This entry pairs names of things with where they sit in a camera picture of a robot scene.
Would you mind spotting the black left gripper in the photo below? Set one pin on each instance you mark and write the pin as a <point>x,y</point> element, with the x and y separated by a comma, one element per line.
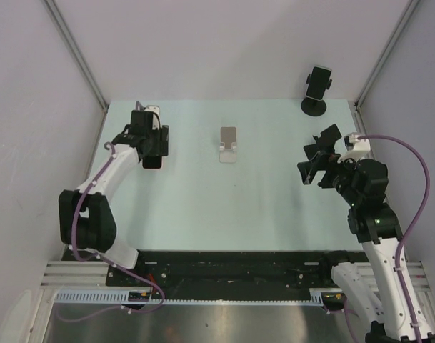
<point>161,148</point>

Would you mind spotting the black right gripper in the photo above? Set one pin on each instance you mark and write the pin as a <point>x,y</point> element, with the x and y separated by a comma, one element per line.
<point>329,163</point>

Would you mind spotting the pink cased smartphone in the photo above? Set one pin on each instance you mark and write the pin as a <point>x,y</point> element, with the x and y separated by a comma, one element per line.
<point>152,162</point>

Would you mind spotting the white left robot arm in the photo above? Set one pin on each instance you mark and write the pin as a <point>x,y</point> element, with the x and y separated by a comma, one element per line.
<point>85,217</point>

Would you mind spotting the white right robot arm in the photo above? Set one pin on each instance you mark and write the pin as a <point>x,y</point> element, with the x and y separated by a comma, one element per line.
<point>392,314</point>

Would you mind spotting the black folding phone stand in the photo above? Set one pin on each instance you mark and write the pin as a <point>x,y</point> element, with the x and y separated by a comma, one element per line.
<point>328,138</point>

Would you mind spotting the black round base phone stand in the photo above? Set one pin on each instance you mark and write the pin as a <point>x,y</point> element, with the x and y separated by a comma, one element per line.
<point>312,107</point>

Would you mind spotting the silver folding phone stand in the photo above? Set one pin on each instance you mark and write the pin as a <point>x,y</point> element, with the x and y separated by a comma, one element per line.
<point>228,145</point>

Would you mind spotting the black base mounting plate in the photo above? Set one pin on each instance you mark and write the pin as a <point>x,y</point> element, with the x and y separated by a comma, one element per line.
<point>240,272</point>

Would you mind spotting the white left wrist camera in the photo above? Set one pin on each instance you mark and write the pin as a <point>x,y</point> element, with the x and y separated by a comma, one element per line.
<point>156,116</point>

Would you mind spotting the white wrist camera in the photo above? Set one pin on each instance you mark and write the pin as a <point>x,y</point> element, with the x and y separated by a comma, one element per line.
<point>357,148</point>
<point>156,116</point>

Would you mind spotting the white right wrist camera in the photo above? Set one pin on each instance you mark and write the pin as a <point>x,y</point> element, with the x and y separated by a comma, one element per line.
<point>357,148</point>

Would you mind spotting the white slotted cable duct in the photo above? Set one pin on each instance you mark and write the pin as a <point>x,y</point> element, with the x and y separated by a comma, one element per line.
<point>292,297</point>

